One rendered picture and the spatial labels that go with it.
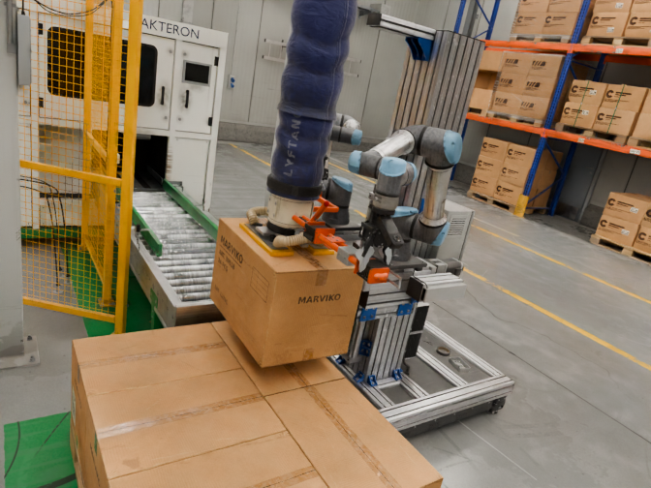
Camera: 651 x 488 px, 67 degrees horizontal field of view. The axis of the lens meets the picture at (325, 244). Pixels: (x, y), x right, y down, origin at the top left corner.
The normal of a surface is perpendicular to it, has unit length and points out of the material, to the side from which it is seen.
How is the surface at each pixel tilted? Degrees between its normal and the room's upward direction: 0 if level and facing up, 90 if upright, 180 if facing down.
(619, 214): 91
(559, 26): 90
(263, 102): 90
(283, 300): 90
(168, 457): 0
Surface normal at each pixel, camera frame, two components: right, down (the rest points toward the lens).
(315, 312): 0.51, 0.37
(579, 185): -0.83, 0.04
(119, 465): 0.18, -0.93
